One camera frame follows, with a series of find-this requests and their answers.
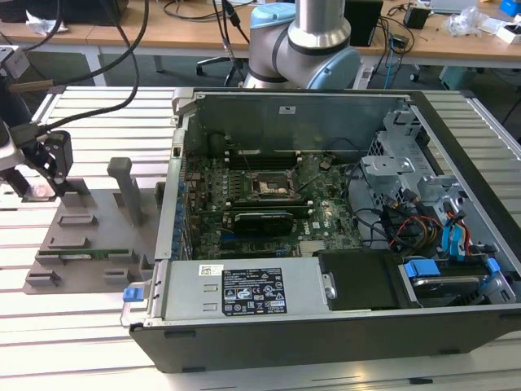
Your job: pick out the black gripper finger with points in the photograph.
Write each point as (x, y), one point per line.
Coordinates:
(14, 181)
(57, 159)

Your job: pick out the silver CPU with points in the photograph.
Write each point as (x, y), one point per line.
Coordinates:
(42, 191)

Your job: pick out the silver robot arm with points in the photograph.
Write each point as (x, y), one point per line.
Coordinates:
(309, 36)

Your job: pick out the CPU socket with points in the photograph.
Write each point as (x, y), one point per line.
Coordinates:
(272, 185)

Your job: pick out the crumpled white paper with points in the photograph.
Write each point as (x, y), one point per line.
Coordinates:
(45, 24)

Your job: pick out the grey parts rack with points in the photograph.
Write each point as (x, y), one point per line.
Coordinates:
(102, 244)

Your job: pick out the green RAM stick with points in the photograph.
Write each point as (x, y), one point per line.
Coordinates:
(301, 208)
(102, 253)

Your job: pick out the black equipment case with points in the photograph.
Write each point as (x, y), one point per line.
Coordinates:
(81, 10)

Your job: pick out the grey case release latch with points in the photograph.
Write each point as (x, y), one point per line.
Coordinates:
(182, 99)

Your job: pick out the blue plastic latch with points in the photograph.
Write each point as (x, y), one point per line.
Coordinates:
(132, 295)

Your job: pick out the wooden desk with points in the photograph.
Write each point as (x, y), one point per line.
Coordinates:
(447, 51)
(171, 34)

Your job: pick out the silver power supply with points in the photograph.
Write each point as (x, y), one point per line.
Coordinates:
(187, 285)

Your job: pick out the black office chair base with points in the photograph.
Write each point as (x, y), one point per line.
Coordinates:
(213, 62)

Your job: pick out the blue expansion slot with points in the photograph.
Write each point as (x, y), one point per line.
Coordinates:
(228, 235)

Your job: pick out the RAM slot black clips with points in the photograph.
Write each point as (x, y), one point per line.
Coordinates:
(277, 156)
(277, 165)
(264, 200)

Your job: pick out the black graphics card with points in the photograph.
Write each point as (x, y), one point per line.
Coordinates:
(264, 224)

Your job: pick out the RAM slot white clips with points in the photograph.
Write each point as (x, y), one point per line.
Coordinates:
(277, 160)
(277, 152)

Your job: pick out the white case sticker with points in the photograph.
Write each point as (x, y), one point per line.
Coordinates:
(287, 110)

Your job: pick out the coin cell battery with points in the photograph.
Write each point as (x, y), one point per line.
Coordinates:
(325, 164)

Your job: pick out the silver chipset heatsink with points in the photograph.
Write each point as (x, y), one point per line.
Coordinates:
(312, 248)

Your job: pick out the green motherboard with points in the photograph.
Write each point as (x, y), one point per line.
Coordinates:
(325, 203)

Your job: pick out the black PC case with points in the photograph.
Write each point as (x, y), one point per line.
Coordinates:
(285, 342)

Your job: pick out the white power strip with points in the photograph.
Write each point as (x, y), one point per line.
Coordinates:
(365, 77)

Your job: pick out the silver drive cage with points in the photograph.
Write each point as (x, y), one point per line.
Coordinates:
(382, 167)

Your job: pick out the small black device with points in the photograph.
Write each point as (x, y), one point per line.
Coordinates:
(399, 40)

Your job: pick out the black caster wheel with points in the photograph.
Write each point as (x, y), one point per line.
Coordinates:
(415, 76)

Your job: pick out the blue disk carrier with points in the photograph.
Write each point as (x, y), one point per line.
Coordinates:
(419, 269)

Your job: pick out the small black box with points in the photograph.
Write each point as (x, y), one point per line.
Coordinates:
(416, 18)

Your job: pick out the teal box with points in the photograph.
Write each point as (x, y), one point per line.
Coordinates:
(456, 77)

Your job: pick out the hard disk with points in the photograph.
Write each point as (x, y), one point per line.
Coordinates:
(447, 293)

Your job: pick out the grey flat device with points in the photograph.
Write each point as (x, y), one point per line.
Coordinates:
(452, 6)

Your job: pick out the clear plastic bags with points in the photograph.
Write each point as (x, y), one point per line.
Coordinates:
(464, 22)

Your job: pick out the white open box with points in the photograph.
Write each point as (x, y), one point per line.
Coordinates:
(506, 36)

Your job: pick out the blue box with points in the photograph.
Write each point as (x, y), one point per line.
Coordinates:
(508, 7)

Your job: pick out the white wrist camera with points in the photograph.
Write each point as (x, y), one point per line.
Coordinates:
(8, 146)

